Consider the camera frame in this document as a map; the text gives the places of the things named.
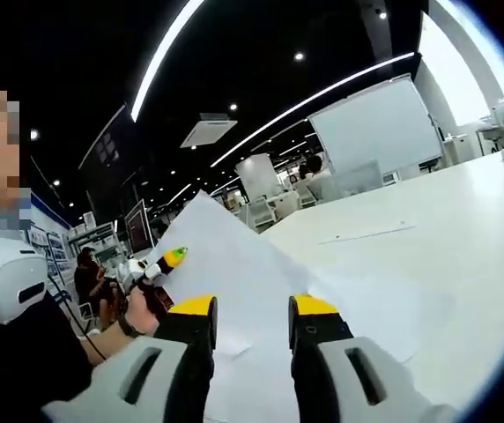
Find blue white wall poster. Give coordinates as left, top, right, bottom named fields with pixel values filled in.
left=29, top=193, right=77, bottom=287

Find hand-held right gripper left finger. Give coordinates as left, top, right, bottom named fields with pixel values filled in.
left=42, top=295, right=218, bottom=423

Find square ceiling air vent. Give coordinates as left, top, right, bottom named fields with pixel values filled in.
left=180, top=113, right=239, bottom=149

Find group of white office chairs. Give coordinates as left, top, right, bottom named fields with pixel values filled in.
left=223, top=189, right=319, bottom=233

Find bright window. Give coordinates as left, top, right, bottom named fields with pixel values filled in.
left=419, top=0, right=504, bottom=129

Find white linear ceiling light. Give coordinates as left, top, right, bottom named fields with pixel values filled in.
left=210, top=51, right=416, bottom=167
left=130, top=0, right=204, bottom=122

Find computer monitor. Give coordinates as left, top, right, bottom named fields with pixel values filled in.
left=123, top=198, right=157, bottom=253

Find black device cable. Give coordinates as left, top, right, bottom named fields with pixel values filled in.
left=44, top=272, right=108, bottom=359

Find steel sink counter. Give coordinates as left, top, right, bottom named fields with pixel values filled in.
left=476, top=99, right=504, bottom=146

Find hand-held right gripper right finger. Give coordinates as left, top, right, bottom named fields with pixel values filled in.
left=289, top=293, right=458, bottom=423

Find round ceiling downlights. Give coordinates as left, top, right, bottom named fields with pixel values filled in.
left=29, top=11, right=389, bottom=189

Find white square pillar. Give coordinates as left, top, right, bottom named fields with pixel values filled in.
left=234, top=152, right=279, bottom=199

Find large white whiteboard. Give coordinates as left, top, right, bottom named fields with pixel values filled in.
left=308, top=78, right=446, bottom=174

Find white cabinet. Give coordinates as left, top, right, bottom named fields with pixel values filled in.
left=443, top=131, right=485, bottom=167

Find frosted divider panel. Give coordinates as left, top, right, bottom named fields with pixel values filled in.
left=307, top=159, right=383, bottom=202

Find stack of white printing papers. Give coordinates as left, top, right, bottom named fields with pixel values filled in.
left=157, top=190, right=419, bottom=423

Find white storage rack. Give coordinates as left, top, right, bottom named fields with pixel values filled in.
left=65, top=219, right=121, bottom=261

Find person's left hand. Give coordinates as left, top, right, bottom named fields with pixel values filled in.
left=123, top=288, right=170, bottom=337

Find dark hanging display screen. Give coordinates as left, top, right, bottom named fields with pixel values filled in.
left=78, top=103, right=129, bottom=169

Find black wristband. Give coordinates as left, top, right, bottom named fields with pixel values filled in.
left=116, top=313, right=144, bottom=340

